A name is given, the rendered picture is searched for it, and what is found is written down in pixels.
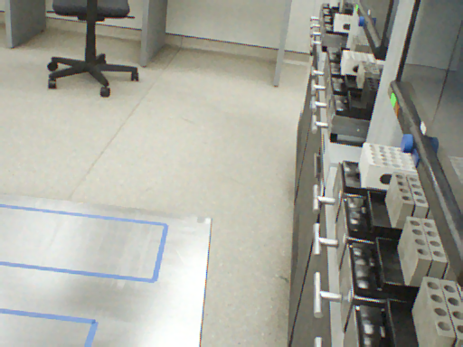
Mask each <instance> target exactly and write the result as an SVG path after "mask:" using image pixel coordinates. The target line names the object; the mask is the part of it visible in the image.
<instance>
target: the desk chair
mask: <svg viewBox="0 0 463 347"><path fill-rule="evenodd" d="M52 10H54V11H55V12H54V11H46V13H47V14H53V13H55V14H57V15H58V16H60V15H61V16H69V17H78V20H79V21H86V22H87V33H86V47H85V58H84V61H82V60H74V59H69V58H65V57H52V59H51V62H49V64H48V65H47V68H48V70H49V71H54V70H57V69H58V63H61V64H64V65H68V66H72V67H69V68H68V69H64V70H58V71H55V72H53V73H50V74H49V80H48V89H51V88H52V87H53V88H54V89H57V80H54V79H58V78H61V77H65V76H72V75H76V74H80V73H83V72H89V73H90V75H92V77H93V78H95V79H96V80H97V81H98V82H99V83H100V84H101V85H103V86H105V88H103V87H102V88H101V89H100V95H101V96H102V97H106V98H108V97H109V95H110V88H108V85H109V81H108V80H107V79H106V77H105V76H104V75H103V74H102V71H123V72H131V80H136V81H138V67H132V66H127V65H120V64H108V63H106V60H105V59H106V55H105V53H101V54H100V55H98V56H97V49H96V34H95V23H96V22H104V21H105V19H124V18H135V17H134V16H128V14H129V12H130V8H129V5H128V0H53V1H52Z"/></svg>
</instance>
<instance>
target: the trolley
mask: <svg viewBox="0 0 463 347"><path fill-rule="evenodd" d="M212 220H213V218H212V217H206V216H200V215H193V214H186V213H173V212H167V211H155V210H148V209H135V208H129V207H121V206H115V205H102V204H96V203H89V202H71V201H65V200H58V199H52V198H45V197H33V196H26V195H20V194H13V193H0V347H201V343H202V328H203V313H204V298H205V289H206V282H207V275H208V258H209V252H210V244H211V227H212Z"/></svg>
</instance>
